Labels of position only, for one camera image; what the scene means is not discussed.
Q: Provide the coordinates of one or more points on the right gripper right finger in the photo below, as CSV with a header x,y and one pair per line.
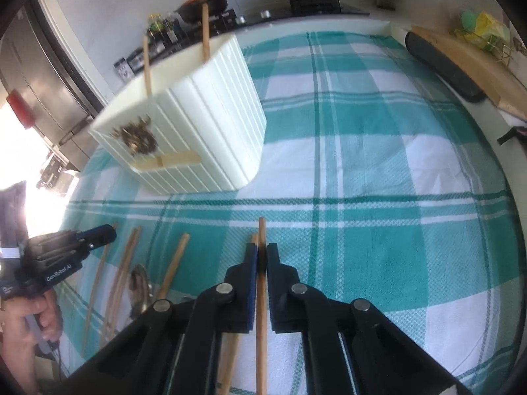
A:
x,y
298,307

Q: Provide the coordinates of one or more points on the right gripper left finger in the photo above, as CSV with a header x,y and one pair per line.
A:
x,y
227,307

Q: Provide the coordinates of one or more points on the curved wooden chopstick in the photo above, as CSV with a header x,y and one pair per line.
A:
x,y
100,290

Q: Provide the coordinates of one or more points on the person's left hand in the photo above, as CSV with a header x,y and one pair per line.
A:
x,y
18,349

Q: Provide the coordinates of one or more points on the wooden chopstick under gripper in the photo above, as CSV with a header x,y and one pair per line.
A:
x,y
230,349

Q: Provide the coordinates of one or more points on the wooden chopstick on cloth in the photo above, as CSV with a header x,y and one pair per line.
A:
x,y
173,267

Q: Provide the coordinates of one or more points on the large steel spoon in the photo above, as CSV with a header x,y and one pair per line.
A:
x,y
140,291

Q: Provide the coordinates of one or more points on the teal white checked tablecloth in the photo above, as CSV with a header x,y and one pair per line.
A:
x,y
375,182

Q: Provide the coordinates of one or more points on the steel refrigerator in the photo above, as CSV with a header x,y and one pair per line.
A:
x,y
37,70

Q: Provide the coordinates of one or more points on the cream ribbed utensil holder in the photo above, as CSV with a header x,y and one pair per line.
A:
x,y
189,125

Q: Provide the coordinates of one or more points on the chopstick in holder left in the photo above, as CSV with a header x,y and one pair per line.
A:
x,y
147,68

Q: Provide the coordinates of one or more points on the chopstick in holder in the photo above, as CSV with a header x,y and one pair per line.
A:
x,y
205,33
147,68

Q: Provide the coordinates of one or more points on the spice shaker jar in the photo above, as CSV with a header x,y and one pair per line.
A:
x,y
124,70

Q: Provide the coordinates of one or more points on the sauce bottles group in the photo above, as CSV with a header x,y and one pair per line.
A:
x,y
161,30

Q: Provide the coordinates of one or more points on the chopstick in holder right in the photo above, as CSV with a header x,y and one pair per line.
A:
x,y
205,33

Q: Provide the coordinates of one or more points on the black gas stove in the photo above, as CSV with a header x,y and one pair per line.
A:
x,y
230,21

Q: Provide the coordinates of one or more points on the wooden cutting board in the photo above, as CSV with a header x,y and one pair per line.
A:
x,y
492,77

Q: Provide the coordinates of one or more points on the black pot orange lid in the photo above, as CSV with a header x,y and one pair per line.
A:
x,y
191,12

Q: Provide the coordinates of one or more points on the green yellow sponges in rack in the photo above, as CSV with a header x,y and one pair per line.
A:
x,y
490,35

